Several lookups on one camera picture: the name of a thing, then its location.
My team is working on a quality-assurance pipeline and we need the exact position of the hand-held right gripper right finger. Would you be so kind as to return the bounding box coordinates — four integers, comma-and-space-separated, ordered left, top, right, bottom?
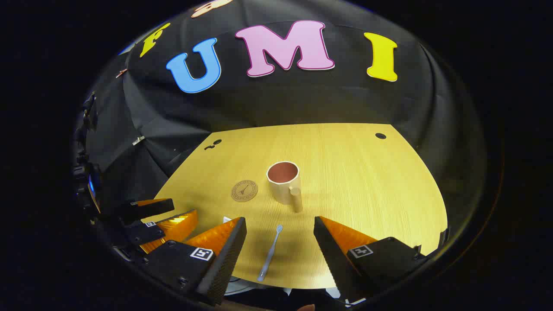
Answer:
313, 216, 429, 302

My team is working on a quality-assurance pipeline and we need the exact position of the round brown coaster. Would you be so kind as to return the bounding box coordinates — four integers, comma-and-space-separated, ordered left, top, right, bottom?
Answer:
231, 180, 259, 203

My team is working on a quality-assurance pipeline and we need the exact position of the wooden desktop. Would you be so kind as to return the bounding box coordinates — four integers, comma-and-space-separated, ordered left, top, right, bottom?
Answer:
152, 123, 448, 290

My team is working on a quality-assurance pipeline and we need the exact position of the beige cup with pink inside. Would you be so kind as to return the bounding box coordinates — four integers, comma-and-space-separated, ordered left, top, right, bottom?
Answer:
266, 161, 304, 213

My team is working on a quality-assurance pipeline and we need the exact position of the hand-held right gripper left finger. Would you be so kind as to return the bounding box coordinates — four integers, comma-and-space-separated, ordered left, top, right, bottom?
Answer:
143, 217, 248, 306

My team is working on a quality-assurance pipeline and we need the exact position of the light blue toothbrush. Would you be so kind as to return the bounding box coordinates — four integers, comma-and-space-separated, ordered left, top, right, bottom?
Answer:
257, 224, 283, 282

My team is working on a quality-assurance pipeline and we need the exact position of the black backdrop cloth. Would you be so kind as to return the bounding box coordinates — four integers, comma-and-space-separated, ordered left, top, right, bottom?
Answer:
73, 0, 486, 242

